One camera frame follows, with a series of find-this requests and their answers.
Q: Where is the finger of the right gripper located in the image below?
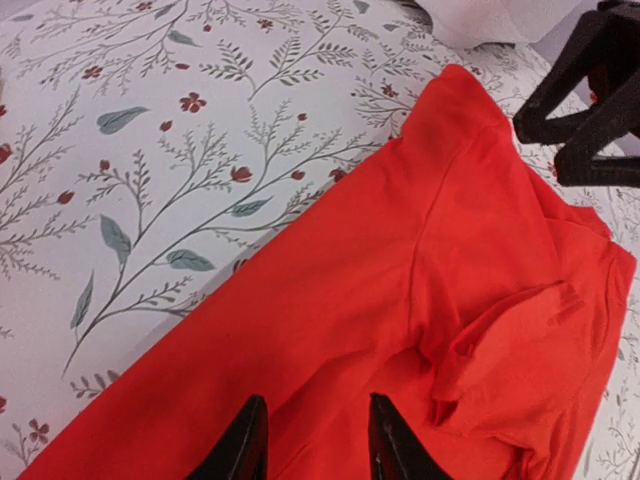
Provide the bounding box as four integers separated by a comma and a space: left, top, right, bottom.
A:
555, 74, 639, 188
513, 1, 639, 145

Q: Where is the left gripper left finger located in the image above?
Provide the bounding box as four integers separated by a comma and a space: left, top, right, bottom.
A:
187, 395, 269, 480

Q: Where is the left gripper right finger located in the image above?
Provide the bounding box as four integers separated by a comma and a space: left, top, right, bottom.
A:
368, 393, 448, 480

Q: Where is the red orange garment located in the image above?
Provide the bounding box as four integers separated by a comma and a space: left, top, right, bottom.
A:
25, 65, 636, 479

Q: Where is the white plastic laundry bin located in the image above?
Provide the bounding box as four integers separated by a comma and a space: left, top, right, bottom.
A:
416, 0, 588, 49

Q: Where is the floral patterned table mat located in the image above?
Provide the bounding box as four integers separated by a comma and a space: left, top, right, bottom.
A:
1, 1, 639, 479

